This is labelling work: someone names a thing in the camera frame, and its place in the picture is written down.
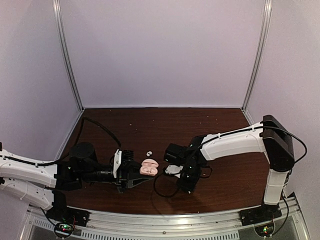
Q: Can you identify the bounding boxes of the left aluminium corner post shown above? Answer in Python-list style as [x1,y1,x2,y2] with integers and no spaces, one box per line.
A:
[52,0,84,112]

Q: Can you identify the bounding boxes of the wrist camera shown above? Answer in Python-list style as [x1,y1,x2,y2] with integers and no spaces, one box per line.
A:
[164,143,187,178]
[112,149,134,179]

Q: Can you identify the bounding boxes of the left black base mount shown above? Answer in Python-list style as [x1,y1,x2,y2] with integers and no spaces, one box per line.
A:
[46,190,90,227]

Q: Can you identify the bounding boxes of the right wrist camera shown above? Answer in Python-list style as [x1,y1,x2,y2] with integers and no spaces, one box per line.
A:
[164,143,187,178]

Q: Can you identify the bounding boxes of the pink earbud charging case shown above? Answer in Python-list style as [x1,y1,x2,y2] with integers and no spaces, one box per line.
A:
[139,158,159,177]

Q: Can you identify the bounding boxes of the aluminium front frame rail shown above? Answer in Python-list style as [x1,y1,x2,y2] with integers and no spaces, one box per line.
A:
[17,197,311,240]

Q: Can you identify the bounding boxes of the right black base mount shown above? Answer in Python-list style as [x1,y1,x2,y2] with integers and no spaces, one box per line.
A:
[239,204,282,226]

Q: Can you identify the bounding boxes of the white clip-on earbud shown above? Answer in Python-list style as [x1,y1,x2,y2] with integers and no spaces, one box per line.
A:
[146,151,153,157]

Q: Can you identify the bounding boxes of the black braided cable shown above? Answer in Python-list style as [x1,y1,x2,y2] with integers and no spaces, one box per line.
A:
[152,172,183,198]
[54,117,123,166]

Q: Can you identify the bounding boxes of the black left braided cable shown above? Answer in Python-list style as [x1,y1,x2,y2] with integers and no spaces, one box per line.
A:
[54,117,123,166]

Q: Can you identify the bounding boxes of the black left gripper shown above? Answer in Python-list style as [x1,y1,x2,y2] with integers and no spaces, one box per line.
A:
[79,159,154,194]

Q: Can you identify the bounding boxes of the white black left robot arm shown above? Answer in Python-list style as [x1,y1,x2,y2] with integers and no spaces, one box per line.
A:
[0,142,159,222]

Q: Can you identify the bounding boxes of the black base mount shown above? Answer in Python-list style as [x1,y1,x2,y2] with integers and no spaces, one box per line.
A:
[239,204,282,226]
[46,190,90,227]

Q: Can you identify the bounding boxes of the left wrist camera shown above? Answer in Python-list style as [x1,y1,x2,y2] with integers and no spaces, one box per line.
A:
[112,149,134,179]

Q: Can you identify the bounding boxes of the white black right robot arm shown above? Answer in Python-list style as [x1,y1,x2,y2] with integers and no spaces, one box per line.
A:
[164,115,296,221]

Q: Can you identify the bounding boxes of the black right braided cable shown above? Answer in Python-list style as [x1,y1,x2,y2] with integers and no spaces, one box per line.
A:
[152,172,183,198]

